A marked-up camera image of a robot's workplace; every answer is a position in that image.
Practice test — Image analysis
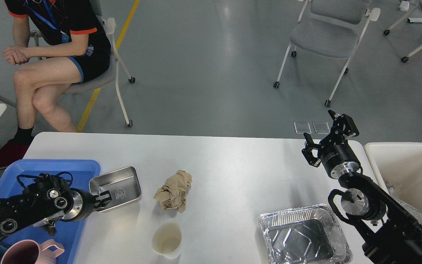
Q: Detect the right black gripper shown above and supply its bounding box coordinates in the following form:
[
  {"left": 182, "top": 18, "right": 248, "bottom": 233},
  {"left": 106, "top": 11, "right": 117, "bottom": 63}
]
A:
[{"left": 301, "top": 110, "right": 361, "bottom": 179}]

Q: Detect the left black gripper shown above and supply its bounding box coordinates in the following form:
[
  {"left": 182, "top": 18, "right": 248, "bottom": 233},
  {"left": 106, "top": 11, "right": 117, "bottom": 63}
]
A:
[{"left": 62, "top": 188, "right": 112, "bottom": 222}]

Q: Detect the stainless steel rectangular tray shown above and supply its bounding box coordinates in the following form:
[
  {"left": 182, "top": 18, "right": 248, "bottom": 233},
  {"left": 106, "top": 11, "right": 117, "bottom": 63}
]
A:
[{"left": 89, "top": 166, "right": 142, "bottom": 212}]

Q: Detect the white paper cup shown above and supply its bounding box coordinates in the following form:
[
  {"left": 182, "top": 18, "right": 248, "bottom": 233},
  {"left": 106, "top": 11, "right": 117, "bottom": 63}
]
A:
[{"left": 151, "top": 218, "right": 183, "bottom": 259}]

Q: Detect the pink plastic mug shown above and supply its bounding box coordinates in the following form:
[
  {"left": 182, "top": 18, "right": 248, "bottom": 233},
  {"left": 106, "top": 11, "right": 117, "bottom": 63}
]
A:
[{"left": 0, "top": 239, "right": 65, "bottom": 264}]

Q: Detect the aluminium foil tray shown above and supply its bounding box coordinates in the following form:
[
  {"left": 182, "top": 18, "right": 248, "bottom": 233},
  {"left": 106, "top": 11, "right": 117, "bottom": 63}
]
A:
[{"left": 258, "top": 204, "right": 352, "bottom": 264}]

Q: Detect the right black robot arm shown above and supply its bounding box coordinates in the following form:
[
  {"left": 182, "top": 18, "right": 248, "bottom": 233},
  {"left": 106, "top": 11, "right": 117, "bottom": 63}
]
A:
[{"left": 301, "top": 110, "right": 422, "bottom": 264}]

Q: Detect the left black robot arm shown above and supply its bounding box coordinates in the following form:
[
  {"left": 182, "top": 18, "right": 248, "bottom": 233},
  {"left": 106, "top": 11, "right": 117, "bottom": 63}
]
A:
[{"left": 0, "top": 172, "right": 112, "bottom": 241}]

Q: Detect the right floor outlet plate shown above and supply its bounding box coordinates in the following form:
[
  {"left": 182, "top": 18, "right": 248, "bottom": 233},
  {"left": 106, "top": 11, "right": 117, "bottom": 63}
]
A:
[{"left": 312, "top": 122, "right": 330, "bottom": 134}]

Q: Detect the floor outlet plate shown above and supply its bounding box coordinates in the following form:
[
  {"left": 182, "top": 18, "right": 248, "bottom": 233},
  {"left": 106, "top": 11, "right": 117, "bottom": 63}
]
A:
[
  {"left": 312, "top": 122, "right": 330, "bottom": 134},
  {"left": 293, "top": 121, "right": 312, "bottom": 134}
]

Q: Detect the left floor outlet plate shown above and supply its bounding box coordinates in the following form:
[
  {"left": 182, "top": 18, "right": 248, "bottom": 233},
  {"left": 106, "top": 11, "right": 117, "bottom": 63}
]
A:
[{"left": 293, "top": 121, "right": 312, "bottom": 134}]

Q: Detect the crumpled brown paper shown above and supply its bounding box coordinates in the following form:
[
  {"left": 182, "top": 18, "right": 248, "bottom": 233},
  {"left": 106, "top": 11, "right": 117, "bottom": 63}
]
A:
[{"left": 153, "top": 170, "right": 192, "bottom": 213}]

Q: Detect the white plastic bin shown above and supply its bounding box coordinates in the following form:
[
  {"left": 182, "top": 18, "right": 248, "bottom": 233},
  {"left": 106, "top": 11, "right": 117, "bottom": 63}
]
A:
[{"left": 364, "top": 142, "right": 422, "bottom": 212}]

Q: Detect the foil tray in bin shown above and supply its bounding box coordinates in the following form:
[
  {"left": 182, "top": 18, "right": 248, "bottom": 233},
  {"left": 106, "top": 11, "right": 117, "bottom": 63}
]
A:
[{"left": 385, "top": 182, "right": 422, "bottom": 225}]

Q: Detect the seated person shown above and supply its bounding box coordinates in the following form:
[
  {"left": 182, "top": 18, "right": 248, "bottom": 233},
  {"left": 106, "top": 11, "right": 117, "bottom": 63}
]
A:
[{"left": 0, "top": 0, "right": 112, "bottom": 169}]

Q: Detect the white chair under person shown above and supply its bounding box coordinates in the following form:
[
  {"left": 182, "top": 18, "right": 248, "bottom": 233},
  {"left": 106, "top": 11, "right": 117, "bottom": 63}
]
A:
[{"left": 30, "top": 0, "right": 136, "bottom": 128}]

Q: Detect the grey chair white frame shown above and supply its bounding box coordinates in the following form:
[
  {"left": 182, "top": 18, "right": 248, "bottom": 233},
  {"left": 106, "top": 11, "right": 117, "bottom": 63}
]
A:
[{"left": 273, "top": 0, "right": 381, "bottom": 107}]

